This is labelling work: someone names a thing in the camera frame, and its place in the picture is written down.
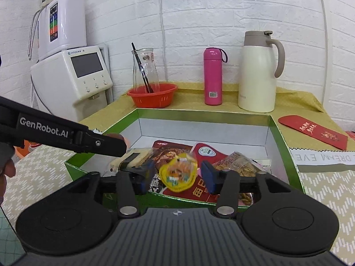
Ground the dark red snack packet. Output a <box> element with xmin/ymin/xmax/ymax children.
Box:
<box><xmin>151</xmin><ymin>140</ymin><xmax>192</xmax><ymax>172</ymax></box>

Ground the glass carafe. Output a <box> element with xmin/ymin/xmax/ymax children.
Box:
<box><xmin>132</xmin><ymin>48</ymin><xmax>160</xmax><ymax>92</ymax></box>

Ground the chevron patterned table mat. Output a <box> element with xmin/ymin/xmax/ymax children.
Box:
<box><xmin>2</xmin><ymin>146</ymin><xmax>354</xmax><ymax>265</ymax></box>

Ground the yellow tablecloth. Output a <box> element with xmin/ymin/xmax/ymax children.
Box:
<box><xmin>80</xmin><ymin>82</ymin><xmax>346</xmax><ymax>151</ymax></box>

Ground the black straw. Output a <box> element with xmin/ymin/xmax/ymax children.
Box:
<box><xmin>131</xmin><ymin>42</ymin><xmax>154</xmax><ymax>93</ymax></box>

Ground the pink thermos bottle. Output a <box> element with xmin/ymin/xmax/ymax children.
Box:
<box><xmin>203</xmin><ymin>47</ymin><xmax>228</xmax><ymax>106</ymax></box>

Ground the chocolate ball candy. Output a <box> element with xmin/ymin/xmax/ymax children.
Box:
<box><xmin>107</xmin><ymin>133</ymin><xmax>130</xmax><ymax>148</ymax></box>

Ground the yellow jelly cup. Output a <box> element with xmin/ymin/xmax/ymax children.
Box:
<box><xmin>159</xmin><ymin>153</ymin><xmax>198</xmax><ymax>193</ymax></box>

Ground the left human hand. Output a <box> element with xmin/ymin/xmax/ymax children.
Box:
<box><xmin>0</xmin><ymin>142</ymin><xmax>16</xmax><ymax>203</ymax></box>

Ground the white thermos jug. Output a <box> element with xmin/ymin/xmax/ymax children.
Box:
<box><xmin>238</xmin><ymin>31</ymin><xmax>285</xmax><ymax>113</ymax></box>

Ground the white water dispenser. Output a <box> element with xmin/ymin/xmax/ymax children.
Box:
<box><xmin>31</xmin><ymin>45</ymin><xmax>113</xmax><ymax>122</ymax></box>

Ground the white water purifier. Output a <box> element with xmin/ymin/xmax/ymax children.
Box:
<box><xmin>27</xmin><ymin>0</ymin><xmax>87</xmax><ymax>61</ymax></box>

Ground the red plastic basket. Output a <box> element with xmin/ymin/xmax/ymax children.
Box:
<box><xmin>127</xmin><ymin>83</ymin><xmax>178</xmax><ymax>109</ymax></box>

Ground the red envelope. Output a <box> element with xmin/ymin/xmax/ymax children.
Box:
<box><xmin>278</xmin><ymin>115</ymin><xmax>348</xmax><ymax>151</ymax></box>

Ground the orange peanut snack bag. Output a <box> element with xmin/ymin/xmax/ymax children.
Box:
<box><xmin>212</xmin><ymin>152</ymin><xmax>265</xmax><ymax>195</ymax></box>

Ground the green cardboard box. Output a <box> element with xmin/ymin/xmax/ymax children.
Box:
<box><xmin>65</xmin><ymin>109</ymin><xmax>304</xmax><ymax>208</ymax></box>

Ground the red nut mix packet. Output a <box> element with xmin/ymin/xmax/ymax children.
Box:
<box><xmin>162</xmin><ymin>143</ymin><xmax>227</xmax><ymax>203</ymax></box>

